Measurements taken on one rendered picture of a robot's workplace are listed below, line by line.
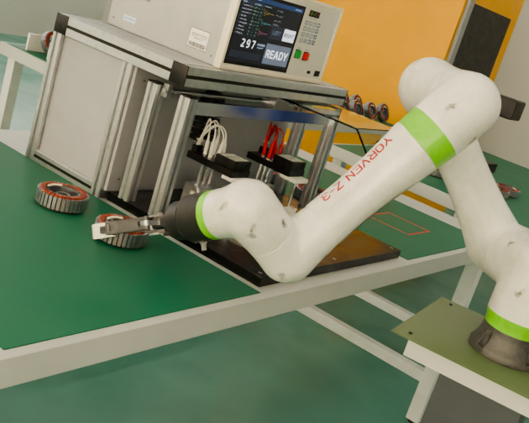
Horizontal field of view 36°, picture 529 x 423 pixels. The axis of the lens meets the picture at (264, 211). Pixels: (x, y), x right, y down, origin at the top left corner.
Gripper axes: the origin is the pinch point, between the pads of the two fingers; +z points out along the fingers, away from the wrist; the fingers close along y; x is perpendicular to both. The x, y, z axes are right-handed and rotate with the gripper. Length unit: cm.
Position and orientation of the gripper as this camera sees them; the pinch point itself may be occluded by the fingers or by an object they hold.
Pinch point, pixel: (123, 230)
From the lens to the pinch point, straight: 167.7
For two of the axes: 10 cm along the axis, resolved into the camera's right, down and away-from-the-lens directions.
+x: -1.0, -9.9, 0.7
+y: 6.5, -0.1, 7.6
